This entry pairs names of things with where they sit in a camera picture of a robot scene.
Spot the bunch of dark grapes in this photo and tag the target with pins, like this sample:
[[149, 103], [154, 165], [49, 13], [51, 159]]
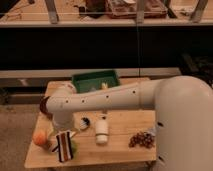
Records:
[[143, 139]]

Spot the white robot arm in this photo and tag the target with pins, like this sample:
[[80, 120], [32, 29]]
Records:
[[184, 116]]

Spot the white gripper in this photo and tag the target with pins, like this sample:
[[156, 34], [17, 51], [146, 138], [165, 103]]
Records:
[[63, 121]]

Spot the yellow item in bin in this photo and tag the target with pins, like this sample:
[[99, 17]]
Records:
[[104, 86]]

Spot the orange apple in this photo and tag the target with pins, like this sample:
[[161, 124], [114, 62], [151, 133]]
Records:
[[39, 137]]

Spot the green plastic bin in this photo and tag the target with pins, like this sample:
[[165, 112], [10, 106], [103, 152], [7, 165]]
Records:
[[93, 81]]

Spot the white plastic bottle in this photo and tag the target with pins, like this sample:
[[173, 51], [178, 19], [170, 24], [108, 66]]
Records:
[[101, 130]]

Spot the wooden table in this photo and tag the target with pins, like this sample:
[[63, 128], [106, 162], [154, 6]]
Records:
[[122, 125]]

